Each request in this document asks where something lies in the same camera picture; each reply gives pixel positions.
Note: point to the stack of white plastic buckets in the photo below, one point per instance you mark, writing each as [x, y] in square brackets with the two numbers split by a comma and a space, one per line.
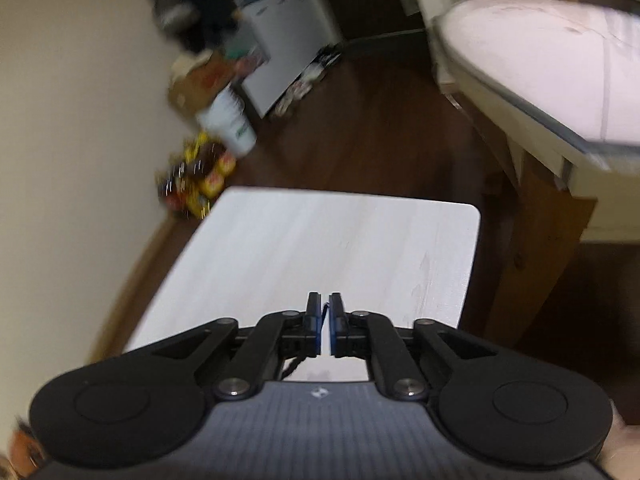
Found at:
[230, 120]

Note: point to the row of shoes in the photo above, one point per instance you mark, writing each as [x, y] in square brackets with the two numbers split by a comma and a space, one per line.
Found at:
[305, 85]

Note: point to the cardboard box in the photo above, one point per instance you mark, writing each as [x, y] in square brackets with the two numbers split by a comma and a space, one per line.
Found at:
[200, 82]

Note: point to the white drawer cabinet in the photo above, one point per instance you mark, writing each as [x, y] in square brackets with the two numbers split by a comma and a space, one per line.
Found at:
[285, 35]

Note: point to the group of cooking oil bottles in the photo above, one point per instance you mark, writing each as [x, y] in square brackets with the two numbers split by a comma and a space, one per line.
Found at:
[200, 180]

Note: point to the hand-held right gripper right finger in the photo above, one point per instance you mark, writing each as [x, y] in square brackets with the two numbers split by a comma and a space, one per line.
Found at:
[336, 325]

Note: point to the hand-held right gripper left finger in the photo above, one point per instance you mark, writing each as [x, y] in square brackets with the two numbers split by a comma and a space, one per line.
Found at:
[315, 325]

